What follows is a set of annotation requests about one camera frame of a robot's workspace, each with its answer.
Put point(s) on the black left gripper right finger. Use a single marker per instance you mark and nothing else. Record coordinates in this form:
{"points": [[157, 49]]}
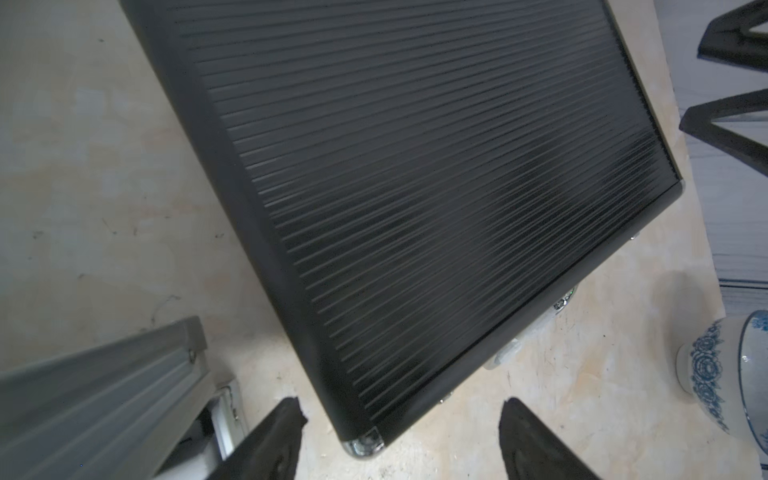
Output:
{"points": [[530, 450]]}

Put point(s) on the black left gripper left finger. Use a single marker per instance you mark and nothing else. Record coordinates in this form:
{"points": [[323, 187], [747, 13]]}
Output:
{"points": [[271, 450]]}

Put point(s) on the silver aluminium poker case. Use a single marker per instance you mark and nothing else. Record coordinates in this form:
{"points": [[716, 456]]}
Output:
{"points": [[115, 411]]}

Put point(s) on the black poker case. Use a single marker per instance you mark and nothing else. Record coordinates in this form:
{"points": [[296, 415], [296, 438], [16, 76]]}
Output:
{"points": [[413, 182]]}

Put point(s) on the blue white patterned bowl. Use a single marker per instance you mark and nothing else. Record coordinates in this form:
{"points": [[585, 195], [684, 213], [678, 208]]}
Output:
{"points": [[725, 371]]}

